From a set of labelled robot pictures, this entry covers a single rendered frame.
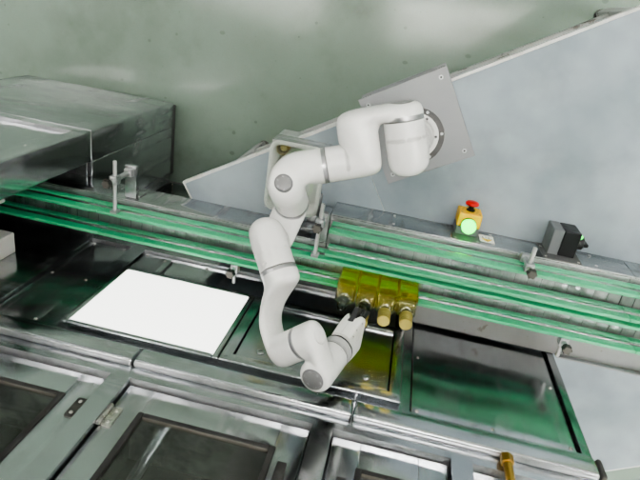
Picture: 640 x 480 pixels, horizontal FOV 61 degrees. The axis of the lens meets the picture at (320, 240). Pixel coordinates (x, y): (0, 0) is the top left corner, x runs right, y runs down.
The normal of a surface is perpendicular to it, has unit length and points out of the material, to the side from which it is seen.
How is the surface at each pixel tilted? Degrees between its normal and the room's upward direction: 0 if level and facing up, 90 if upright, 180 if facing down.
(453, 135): 5
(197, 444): 90
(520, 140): 0
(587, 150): 0
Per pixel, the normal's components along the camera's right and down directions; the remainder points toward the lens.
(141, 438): 0.15, -0.90
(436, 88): -0.24, 0.33
